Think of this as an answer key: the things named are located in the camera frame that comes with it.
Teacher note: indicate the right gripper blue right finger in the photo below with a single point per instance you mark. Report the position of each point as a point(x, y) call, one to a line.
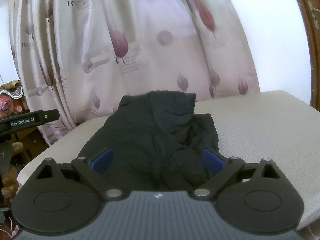
point(214, 162)

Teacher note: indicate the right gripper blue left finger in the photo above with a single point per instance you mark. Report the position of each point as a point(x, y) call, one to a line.
point(100, 161)

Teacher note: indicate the black puffer jacket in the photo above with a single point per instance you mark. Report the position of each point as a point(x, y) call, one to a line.
point(157, 141)

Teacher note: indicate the person's left hand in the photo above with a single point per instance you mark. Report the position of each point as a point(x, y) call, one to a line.
point(10, 183)

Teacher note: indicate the patterned bag at left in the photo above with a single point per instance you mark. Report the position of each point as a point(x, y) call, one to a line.
point(12, 99)

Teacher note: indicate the beige mattress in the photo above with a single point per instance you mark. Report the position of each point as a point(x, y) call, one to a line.
point(269, 188)

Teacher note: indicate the pink leaf print curtain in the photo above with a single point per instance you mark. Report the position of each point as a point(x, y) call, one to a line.
point(82, 56)

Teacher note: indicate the brown wooden door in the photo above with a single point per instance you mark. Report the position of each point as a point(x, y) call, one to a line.
point(313, 43)

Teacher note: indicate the metal door handle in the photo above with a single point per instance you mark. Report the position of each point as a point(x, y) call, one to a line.
point(314, 13)

